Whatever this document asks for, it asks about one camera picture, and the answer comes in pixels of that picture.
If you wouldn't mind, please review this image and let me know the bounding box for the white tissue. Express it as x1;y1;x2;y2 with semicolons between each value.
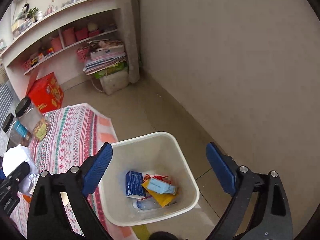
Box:
3;144;39;197

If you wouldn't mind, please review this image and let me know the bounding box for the light blue paper packet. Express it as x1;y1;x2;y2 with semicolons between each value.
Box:
146;178;177;195

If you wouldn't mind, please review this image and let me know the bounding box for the white plastic trash bin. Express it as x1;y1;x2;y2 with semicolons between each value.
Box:
99;132;200;226

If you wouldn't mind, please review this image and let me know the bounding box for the clear jar with brown nuts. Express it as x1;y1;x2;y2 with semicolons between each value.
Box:
2;113;32;147

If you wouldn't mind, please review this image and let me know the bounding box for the clear jar with cashews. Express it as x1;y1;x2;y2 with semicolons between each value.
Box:
15;96;50;141

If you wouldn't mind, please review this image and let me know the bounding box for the patterned red green tablecloth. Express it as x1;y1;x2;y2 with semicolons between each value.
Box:
11;103;138;239

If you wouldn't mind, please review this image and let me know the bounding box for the grey sofa with striped cover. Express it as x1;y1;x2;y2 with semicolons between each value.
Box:
0;81;20;157

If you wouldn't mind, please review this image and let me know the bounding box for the red gift box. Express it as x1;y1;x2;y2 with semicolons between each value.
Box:
27;72;64;114

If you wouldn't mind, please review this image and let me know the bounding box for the blue medicine box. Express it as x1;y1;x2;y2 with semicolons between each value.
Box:
125;171;146;199

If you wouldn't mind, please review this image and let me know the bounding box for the clear plastic bottle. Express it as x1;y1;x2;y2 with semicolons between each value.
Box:
132;197;161;211

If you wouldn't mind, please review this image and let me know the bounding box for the yellow snack packet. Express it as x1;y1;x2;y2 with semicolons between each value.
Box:
142;180;177;207

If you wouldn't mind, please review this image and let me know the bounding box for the red white snack wrapper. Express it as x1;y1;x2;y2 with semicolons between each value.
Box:
143;173;172;184

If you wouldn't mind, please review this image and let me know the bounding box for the white bag on floor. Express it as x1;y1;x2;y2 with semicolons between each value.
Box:
99;70;129;95

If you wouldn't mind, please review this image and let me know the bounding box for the pink storage basket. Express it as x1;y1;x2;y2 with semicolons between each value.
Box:
76;46;90;63

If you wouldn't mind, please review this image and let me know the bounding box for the stack of books and papers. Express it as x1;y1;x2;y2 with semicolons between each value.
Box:
84;39;127;75

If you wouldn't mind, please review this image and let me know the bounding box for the white bookshelf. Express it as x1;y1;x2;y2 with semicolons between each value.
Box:
0;0;141;100

